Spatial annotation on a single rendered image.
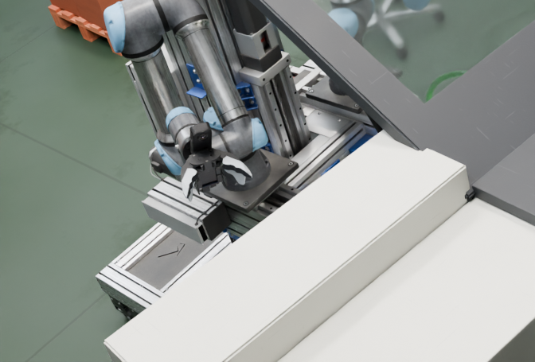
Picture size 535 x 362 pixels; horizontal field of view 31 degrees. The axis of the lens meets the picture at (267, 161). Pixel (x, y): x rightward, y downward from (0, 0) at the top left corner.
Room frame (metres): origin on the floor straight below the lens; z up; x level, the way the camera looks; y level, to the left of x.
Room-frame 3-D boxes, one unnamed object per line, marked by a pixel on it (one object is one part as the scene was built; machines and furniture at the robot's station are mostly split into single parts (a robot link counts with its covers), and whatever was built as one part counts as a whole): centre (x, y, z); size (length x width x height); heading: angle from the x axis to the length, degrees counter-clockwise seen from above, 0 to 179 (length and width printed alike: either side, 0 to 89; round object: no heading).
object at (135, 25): (2.24, 0.20, 1.41); 0.15 x 0.12 x 0.55; 99
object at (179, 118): (1.98, 0.16, 1.43); 0.11 x 0.08 x 0.09; 9
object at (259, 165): (2.26, 0.07, 1.09); 0.15 x 0.15 x 0.10
